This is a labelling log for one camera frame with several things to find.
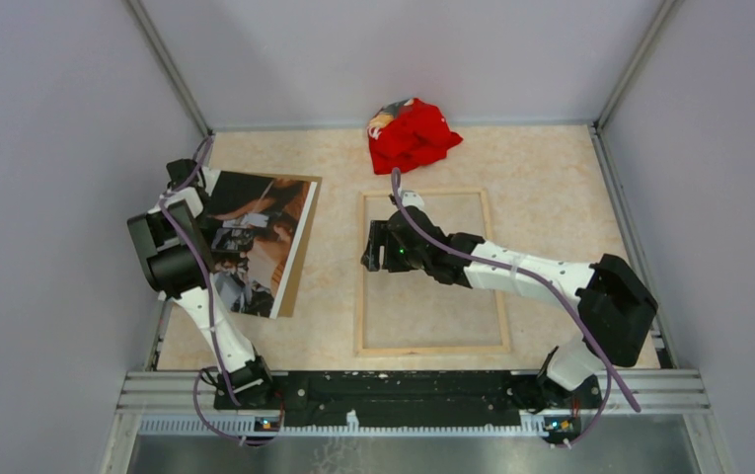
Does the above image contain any printed photo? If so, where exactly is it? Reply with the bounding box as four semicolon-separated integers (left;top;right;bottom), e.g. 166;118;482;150
208;170;322;319

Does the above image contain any light wooden picture frame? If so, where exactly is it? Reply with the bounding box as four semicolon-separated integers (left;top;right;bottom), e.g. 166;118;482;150
354;188;511;357

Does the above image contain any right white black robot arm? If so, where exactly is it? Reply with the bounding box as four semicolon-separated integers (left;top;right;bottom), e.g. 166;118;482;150
360;206;658;411

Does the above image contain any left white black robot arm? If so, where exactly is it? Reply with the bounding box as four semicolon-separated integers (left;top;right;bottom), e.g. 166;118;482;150
126;159;275;410

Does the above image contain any crumpled red cloth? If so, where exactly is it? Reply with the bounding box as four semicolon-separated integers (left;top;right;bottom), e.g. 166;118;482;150
365;98;464;176

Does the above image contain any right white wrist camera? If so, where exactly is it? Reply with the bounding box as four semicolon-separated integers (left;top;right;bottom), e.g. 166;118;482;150
399;190;425;211

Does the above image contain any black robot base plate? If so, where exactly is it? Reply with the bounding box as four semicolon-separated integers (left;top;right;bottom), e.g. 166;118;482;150
213;370;602;429

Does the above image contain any aluminium rail with cable duct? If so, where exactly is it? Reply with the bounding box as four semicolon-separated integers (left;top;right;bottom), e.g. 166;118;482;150
114;368;733;473

